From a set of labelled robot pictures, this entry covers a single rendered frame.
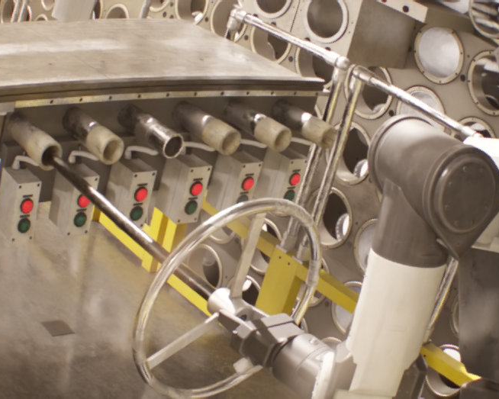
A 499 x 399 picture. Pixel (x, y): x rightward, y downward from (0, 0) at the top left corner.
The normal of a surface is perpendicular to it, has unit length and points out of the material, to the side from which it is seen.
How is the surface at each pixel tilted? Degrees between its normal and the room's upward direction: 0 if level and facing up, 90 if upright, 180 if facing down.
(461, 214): 81
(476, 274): 105
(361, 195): 90
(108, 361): 0
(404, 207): 87
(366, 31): 90
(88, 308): 0
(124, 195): 90
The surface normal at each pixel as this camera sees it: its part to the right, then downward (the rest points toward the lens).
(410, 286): -0.03, 0.24
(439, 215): -0.38, 0.54
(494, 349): -0.90, 0.18
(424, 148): -0.58, -0.69
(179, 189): -0.71, 0.07
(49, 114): 0.65, 0.44
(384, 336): -0.26, 0.19
